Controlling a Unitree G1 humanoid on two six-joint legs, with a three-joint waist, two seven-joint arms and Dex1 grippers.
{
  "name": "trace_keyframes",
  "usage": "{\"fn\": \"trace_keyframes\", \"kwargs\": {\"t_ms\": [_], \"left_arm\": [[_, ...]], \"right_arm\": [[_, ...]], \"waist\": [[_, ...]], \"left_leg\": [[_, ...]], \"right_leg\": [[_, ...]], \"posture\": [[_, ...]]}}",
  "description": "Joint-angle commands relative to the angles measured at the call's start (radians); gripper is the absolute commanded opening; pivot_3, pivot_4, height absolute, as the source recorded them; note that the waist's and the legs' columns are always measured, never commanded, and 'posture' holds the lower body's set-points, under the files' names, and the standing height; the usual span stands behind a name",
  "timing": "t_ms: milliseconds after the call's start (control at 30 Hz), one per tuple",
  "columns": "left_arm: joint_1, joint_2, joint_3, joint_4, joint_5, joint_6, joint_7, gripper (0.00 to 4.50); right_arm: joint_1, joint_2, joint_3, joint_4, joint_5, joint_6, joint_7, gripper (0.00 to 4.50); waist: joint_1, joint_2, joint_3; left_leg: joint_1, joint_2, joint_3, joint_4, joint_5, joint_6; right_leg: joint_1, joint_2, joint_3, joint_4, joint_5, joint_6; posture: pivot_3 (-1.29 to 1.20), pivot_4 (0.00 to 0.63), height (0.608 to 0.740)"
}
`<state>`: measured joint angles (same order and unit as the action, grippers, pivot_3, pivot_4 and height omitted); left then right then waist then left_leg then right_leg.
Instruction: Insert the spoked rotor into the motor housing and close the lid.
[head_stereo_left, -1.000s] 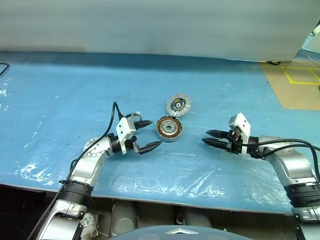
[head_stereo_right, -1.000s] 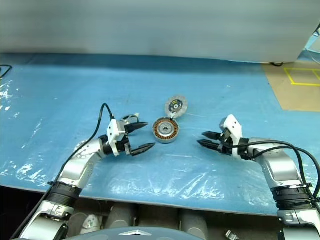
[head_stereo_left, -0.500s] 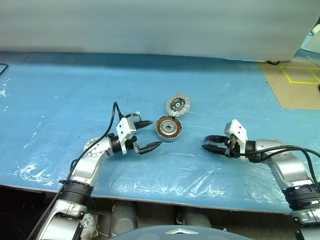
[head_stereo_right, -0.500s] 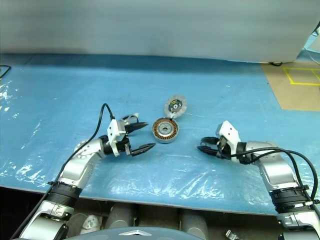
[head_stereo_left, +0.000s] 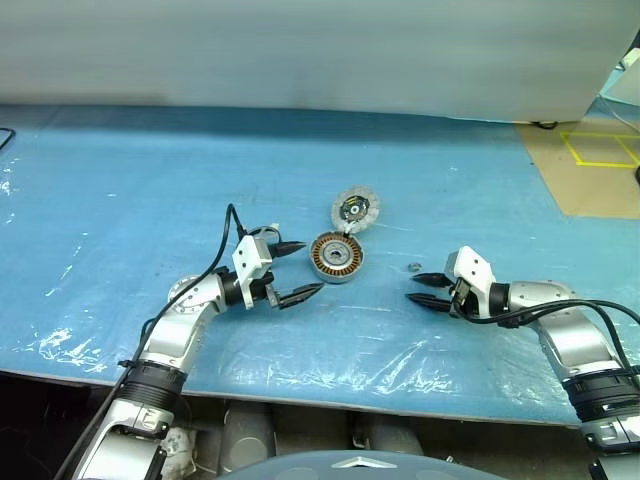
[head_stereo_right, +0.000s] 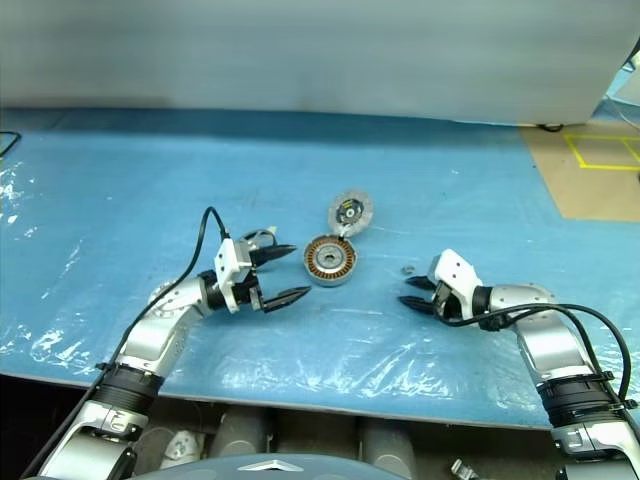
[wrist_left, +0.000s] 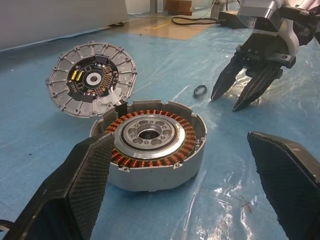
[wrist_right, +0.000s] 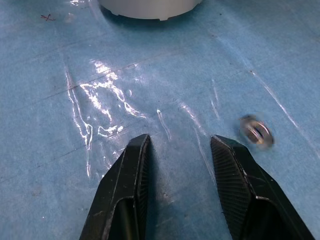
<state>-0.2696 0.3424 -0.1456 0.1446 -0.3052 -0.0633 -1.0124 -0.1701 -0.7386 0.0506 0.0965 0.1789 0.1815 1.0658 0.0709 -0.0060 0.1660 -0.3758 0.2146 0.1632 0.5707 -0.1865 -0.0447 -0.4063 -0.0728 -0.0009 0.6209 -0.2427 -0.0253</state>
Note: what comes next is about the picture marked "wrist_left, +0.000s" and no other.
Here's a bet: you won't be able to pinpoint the silver lid with circuit board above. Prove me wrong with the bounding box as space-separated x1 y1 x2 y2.
45 41 138 118

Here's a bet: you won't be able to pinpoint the brown box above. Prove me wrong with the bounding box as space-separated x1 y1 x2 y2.
166 0 193 13

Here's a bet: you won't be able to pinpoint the silver motor housing copper coils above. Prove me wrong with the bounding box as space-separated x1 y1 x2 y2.
89 99 208 193

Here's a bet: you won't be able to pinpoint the small black rubber ring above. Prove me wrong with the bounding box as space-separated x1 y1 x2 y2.
192 84 207 98

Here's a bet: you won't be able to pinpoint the white partition board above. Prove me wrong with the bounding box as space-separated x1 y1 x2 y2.
0 0 130 52

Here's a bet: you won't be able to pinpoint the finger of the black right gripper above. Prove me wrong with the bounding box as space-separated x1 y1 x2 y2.
232 64 283 113
210 55 248 102

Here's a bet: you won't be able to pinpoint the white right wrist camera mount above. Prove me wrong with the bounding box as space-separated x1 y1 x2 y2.
236 0 301 56

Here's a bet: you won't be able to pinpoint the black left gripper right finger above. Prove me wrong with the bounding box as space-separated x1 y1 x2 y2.
246 131 320 240

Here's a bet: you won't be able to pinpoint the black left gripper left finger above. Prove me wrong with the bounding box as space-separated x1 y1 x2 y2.
9 133 115 240

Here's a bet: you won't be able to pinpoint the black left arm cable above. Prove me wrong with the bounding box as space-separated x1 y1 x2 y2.
0 219 13 235

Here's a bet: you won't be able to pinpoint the blue plastic table sheet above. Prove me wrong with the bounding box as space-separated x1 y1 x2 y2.
0 23 320 240

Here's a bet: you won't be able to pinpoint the white stand leg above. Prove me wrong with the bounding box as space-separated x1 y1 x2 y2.
209 0 227 20

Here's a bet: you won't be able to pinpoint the black power adapter box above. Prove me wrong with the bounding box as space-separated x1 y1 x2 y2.
218 11 247 30

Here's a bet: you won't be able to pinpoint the black adapter cable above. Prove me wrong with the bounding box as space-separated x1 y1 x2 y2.
171 15 226 26

